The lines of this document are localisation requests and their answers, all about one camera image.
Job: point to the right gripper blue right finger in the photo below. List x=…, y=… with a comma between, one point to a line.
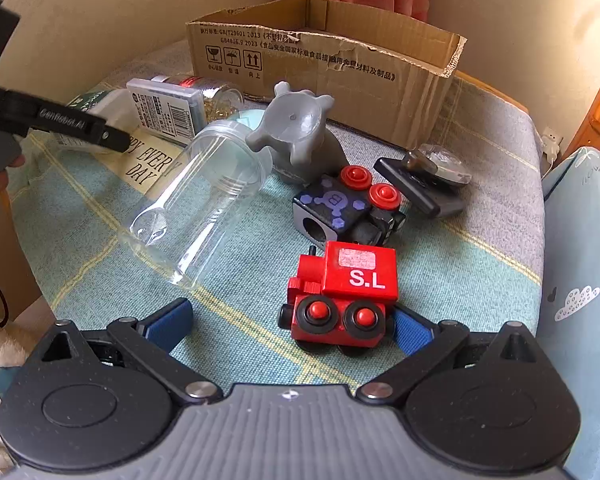
x=428, y=347

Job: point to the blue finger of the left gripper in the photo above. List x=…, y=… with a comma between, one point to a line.
x=40, y=114

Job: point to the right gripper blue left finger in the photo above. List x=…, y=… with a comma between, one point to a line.
x=146, y=345

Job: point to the white green medicine bottle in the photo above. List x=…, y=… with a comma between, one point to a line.
x=115, y=106

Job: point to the red toy train block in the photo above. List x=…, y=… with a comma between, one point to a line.
x=344, y=298

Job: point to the clear plastic jar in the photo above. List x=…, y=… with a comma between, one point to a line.
x=180, y=223

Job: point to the pink refill case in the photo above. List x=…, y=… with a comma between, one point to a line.
x=169, y=111

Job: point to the black remote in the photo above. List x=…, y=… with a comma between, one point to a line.
x=428, y=194

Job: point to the dark blue toy block car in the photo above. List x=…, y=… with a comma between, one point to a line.
x=348, y=207

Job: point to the golden capsule bottle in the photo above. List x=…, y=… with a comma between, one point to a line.
x=221, y=100

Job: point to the light blue egg case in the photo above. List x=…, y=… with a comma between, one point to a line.
x=249, y=118

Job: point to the grey animal figurine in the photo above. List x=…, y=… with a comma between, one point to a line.
x=293, y=129

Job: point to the yellow greeting card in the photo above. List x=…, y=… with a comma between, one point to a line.
x=147, y=158

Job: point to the blue floral bed sheet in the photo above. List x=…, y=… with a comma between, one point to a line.
x=569, y=325

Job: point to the open cardboard box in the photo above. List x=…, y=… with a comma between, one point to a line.
x=388, y=73

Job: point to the white wall charger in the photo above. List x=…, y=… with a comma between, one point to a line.
x=551, y=144

